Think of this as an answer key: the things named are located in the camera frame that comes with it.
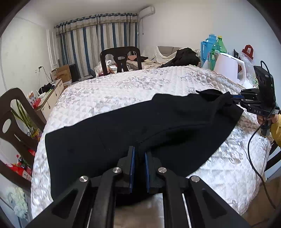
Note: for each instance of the green plastic bottle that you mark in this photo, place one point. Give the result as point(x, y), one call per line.
point(217, 48)

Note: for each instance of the black clothes pile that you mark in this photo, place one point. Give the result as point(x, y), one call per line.
point(183, 57)

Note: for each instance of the white floral quilted bedspread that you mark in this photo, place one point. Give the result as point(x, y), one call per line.
point(232, 172)

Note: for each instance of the person's right hand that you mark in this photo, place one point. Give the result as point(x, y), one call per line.
point(262, 120)

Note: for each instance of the striped blue beige curtain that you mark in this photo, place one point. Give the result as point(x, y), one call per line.
point(82, 40)

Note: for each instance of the black chair beside bed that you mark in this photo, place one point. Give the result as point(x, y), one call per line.
point(275, 159)

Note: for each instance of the red handled bag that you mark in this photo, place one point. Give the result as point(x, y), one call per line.
point(248, 50)

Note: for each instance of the white low cabinet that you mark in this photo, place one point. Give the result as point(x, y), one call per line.
point(49, 101)

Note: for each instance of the blue plastic jug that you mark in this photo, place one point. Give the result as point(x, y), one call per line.
point(206, 47)

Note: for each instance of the white air conditioner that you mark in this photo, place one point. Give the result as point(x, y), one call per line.
point(146, 12)

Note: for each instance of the green potted plant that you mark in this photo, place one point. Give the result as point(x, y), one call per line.
point(33, 131)

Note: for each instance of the black chair at bed end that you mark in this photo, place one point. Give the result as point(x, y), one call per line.
point(120, 56)

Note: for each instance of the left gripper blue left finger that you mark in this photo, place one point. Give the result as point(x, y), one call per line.
point(131, 154)

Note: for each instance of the yellow sleeve forearm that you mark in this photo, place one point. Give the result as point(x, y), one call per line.
point(276, 129)

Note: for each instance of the cardboard boxes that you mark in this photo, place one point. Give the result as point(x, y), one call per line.
point(62, 73)

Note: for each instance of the white plastic kettle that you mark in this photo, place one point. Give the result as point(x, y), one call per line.
point(231, 67)

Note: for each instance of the black pants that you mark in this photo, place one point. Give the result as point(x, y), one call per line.
point(181, 131)

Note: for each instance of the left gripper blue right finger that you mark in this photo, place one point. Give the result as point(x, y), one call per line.
point(147, 170)

